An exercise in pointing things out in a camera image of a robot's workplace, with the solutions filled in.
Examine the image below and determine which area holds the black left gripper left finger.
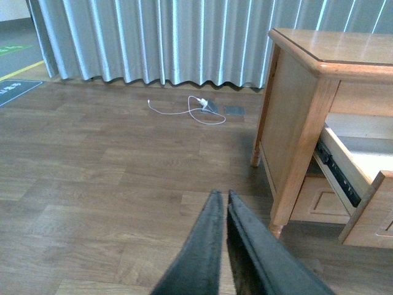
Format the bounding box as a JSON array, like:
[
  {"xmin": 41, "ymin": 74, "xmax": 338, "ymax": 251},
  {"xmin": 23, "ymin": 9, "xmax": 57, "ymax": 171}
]
[{"xmin": 151, "ymin": 189, "xmax": 224, "ymax": 294}]

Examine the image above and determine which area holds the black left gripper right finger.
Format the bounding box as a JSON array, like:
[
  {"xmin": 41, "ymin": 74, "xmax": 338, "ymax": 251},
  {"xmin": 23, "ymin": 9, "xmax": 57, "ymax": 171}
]
[{"xmin": 227, "ymin": 190, "xmax": 334, "ymax": 294}]

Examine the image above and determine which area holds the wooden drawer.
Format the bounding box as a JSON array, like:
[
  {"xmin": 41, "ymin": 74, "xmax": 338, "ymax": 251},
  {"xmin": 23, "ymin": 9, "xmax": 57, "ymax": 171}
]
[
  {"xmin": 314, "ymin": 124, "xmax": 392, "ymax": 248},
  {"xmin": 290, "ymin": 176, "xmax": 350, "ymax": 224}
]

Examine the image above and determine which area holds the wooden drawer cabinet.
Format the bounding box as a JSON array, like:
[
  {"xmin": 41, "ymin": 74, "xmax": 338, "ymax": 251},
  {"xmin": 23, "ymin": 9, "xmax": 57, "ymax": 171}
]
[{"xmin": 251, "ymin": 28, "xmax": 392, "ymax": 236}]

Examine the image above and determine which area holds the closed floor outlet cover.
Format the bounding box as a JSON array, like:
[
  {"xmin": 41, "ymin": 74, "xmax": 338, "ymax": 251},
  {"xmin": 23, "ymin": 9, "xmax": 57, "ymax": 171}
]
[{"xmin": 224, "ymin": 106, "xmax": 245, "ymax": 116}]

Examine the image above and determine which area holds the open floor outlet box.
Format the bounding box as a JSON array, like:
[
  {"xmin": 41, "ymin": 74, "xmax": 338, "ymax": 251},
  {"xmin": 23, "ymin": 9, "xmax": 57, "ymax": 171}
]
[{"xmin": 201, "ymin": 100, "xmax": 219, "ymax": 113}]

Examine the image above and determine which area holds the white charger plug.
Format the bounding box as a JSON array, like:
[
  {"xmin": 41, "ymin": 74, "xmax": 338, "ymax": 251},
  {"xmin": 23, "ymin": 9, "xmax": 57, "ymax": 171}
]
[{"xmin": 197, "ymin": 98, "xmax": 208, "ymax": 108}]

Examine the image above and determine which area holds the grey pleated curtain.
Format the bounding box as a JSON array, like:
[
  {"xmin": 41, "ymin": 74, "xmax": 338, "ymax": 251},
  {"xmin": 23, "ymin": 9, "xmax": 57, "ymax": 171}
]
[{"xmin": 29, "ymin": 1, "xmax": 392, "ymax": 88}]

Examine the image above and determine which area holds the dark floor sign mat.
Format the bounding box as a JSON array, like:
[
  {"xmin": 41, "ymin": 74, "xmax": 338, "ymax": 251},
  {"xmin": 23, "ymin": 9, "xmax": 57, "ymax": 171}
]
[{"xmin": 0, "ymin": 79, "xmax": 44, "ymax": 106}]

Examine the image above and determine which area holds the black drawer slide rail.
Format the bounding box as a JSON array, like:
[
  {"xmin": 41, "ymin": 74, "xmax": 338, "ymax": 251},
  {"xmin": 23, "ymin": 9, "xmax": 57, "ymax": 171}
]
[{"xmin": 315, "ymin": 140, "xmax": 361, "ymax": 208}]

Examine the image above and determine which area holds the white charger cable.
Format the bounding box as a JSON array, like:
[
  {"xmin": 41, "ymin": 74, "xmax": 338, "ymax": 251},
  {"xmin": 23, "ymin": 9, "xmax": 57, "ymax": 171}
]
[{"xmin": 147, "ymin": 95, "xmax": 227, "ymax": 125}]

